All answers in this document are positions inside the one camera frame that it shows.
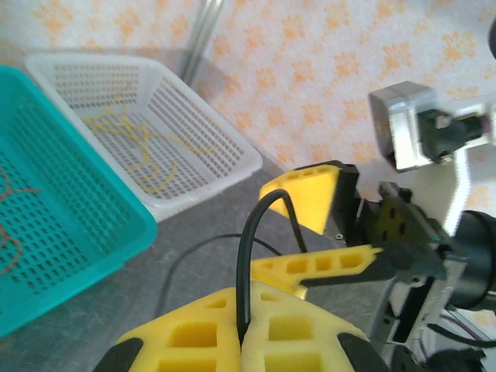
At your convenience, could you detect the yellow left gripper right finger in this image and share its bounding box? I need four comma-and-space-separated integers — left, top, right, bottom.
242, 281, 391, 372

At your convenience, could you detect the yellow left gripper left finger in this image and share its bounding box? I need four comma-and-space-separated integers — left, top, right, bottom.
92, 286, 243, 372

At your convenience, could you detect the black cable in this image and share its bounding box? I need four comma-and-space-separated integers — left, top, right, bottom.
154, 189, 311, 338

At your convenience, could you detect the yellow cable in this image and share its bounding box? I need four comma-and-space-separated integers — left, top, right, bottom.
83, 83, 218, 195

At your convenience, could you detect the orange brown cable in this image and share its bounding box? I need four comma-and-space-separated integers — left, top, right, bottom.
0, 166, 42, 276

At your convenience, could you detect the white plastic basket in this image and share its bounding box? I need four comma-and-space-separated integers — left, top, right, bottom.
25, 53, 263, 222

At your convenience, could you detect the teal plastic basket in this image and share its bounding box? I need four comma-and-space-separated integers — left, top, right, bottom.
0, 64, 158, 338

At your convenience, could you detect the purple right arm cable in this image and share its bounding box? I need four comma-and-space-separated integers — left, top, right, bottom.
443, 312, 484, 342

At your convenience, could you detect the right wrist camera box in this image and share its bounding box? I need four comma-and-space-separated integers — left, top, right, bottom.
367, 81, 496, 233

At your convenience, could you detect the aluminium frame post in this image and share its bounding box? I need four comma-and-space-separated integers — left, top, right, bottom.
181, 0, 226, 84

